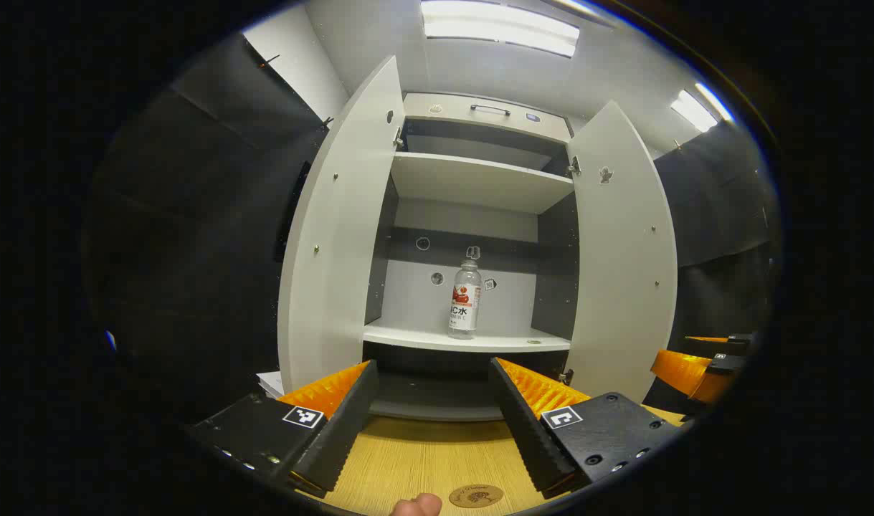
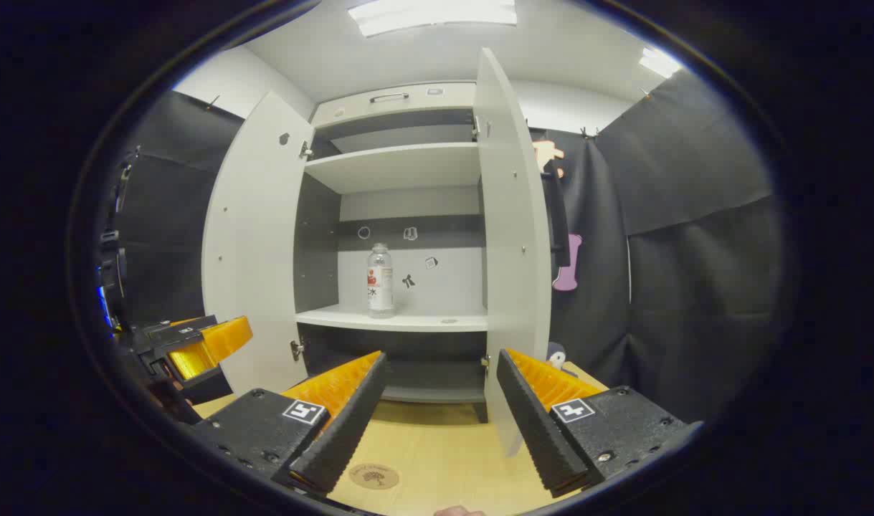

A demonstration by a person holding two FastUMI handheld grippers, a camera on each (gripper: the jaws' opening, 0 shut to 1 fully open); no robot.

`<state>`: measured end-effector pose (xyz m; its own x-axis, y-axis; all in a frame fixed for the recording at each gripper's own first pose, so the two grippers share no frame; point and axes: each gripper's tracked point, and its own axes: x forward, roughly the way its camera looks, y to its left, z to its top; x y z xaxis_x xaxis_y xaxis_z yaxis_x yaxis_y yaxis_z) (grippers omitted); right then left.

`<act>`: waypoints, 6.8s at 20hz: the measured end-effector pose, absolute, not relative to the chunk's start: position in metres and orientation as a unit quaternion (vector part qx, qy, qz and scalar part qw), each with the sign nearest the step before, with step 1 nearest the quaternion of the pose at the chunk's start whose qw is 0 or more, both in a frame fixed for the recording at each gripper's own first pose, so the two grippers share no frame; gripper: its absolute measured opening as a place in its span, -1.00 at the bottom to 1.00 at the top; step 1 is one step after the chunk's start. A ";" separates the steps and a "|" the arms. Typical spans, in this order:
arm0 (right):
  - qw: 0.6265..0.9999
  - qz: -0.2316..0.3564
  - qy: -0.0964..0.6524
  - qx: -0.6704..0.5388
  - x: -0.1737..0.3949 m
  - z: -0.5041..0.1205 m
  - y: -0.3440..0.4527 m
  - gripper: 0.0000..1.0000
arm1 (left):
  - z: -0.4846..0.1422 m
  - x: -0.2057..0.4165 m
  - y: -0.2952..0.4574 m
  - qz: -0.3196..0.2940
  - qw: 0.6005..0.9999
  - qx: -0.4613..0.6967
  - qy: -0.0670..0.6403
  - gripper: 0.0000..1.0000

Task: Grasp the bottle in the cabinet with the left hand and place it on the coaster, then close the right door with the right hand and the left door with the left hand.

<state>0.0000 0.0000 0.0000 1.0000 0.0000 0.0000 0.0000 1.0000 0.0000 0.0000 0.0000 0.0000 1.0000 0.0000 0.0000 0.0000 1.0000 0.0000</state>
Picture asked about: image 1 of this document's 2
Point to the white cabinet door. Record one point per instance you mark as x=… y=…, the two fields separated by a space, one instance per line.
x=336 y=236
x=623 y=272

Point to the small ceiling light panel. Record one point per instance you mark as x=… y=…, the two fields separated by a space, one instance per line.
x=698 y=109

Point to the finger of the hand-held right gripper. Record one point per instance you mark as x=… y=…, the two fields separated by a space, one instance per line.
x=702 y=346
x=684 y=373

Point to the black backdrop cloth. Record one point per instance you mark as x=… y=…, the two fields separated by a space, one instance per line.
x=193 y=251
x=716 y=208

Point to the white grey cabinet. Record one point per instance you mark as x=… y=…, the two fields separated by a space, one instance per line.
x=472 y=179

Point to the white flat object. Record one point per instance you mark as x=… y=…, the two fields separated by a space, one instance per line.
x=270 y=385

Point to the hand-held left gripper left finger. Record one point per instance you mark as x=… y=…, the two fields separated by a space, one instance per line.
x=340 y=437

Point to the large ceiling light panel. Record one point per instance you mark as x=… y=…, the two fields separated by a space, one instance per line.
x=501 y=29

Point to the round brown coaster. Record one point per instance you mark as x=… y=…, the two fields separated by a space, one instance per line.
x=476 y=497

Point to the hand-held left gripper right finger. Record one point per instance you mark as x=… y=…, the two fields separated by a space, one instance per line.
x=530 y=437

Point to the clear bottle red white label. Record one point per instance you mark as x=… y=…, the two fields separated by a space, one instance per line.
x=464 y=301

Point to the white cabinet drawer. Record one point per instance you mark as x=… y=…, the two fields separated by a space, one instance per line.
x=451 y=111

